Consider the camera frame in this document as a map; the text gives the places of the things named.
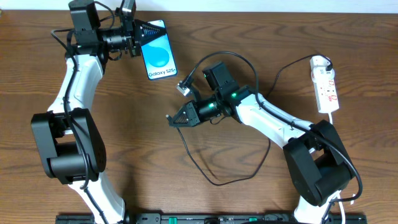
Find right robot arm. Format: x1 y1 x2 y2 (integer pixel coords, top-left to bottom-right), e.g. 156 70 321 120
167 62 360 223

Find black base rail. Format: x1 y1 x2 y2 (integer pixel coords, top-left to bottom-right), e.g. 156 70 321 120
55 213 368 224

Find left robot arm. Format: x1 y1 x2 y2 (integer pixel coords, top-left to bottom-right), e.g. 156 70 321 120
31 1 167 223

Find white power strip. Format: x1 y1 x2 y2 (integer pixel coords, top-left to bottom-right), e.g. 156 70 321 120
311 67 340 114

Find blue Samsung Galaxy smartphone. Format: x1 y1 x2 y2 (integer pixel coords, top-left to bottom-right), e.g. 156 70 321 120
141 34 178 80

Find black USB charging cable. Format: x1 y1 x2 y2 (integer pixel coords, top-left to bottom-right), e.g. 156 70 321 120
165 54 333 187

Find white power strip cord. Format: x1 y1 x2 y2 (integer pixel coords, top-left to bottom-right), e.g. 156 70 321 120
328 112 346 224

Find white USB charger plug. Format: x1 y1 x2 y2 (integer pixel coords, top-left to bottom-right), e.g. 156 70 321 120
310 55 333 71

